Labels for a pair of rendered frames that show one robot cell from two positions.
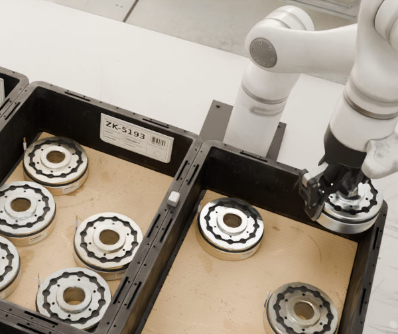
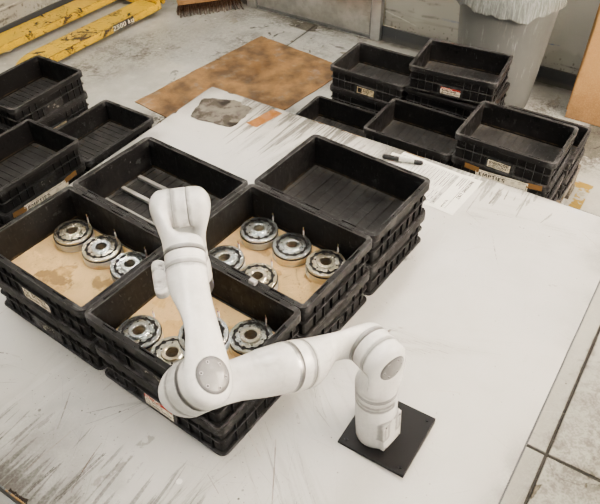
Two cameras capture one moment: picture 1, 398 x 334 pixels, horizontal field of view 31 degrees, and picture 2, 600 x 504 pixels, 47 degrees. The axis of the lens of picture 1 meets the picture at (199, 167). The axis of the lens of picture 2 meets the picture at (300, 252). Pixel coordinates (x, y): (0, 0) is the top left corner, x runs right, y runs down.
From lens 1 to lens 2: 1.59 m
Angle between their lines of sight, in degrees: 74
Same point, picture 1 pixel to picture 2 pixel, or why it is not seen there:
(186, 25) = not seen: outside the picture
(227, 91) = (455, 442)
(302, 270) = not seen: hidden behind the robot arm
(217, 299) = not seen: hidden behind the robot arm
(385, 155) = (159, 267)
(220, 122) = (405, 417)
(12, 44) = (509, 301)
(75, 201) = (299, 277)
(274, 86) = (360, 376)
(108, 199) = (297, 291)
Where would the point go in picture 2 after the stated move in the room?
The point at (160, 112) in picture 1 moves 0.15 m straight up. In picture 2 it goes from (426, 382) to (433, 342)
